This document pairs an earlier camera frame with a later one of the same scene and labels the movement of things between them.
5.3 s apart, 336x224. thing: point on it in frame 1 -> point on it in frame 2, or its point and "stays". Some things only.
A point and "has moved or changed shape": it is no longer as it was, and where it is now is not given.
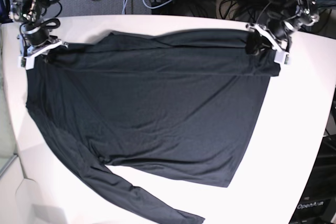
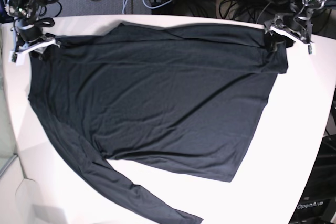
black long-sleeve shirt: (179, 103) has moved or changed shape
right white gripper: (257, 44) -> (297, 28)
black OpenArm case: (317, 204) stays
